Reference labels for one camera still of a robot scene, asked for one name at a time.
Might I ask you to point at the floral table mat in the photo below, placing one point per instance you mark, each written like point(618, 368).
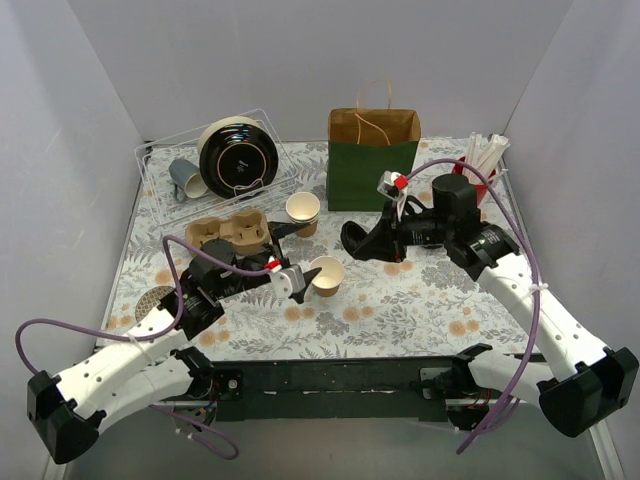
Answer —
point(423, 306)

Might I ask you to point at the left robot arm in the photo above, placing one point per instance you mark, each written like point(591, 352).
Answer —
point(153, 360)

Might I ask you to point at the white wire dish rack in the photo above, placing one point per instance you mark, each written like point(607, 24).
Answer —
point(154, 158)

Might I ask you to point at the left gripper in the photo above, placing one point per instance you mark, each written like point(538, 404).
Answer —
point(279, 260)

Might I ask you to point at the black plate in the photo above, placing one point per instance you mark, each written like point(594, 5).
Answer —
point(236, 156)

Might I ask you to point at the cardboard cup carrier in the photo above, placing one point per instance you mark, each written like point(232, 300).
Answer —
point(247, 231)

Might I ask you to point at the green paper bag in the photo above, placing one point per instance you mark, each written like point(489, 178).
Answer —
point(363, 143)

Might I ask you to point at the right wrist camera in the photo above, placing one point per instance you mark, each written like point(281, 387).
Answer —
point(394, 186)

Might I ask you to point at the patterned round coaster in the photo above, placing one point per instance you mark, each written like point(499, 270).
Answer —
point(150, 300)

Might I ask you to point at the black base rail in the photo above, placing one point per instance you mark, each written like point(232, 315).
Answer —
point(403, 387)

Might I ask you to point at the red cup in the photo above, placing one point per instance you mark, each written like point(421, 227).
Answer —
point(481, 189)

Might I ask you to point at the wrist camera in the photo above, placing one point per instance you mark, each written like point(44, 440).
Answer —
point(394, 186)
point(281, 277)

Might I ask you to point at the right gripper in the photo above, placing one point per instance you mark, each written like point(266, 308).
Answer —
point(393, 236)

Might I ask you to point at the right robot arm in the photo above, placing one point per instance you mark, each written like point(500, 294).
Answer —
point(581, 380)

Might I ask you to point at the grey mug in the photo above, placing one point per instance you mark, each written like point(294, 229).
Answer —
point(187, 180)

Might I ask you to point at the single paper cup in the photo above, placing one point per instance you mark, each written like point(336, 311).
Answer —
point(327, 282)

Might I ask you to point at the white wrapped straws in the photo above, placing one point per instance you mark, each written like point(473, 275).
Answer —
point(484, 154)

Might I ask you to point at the stack of paper cups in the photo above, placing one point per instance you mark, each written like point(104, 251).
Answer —
point(303, 208)

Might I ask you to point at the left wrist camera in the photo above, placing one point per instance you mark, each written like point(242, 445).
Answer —
point(281, 277)

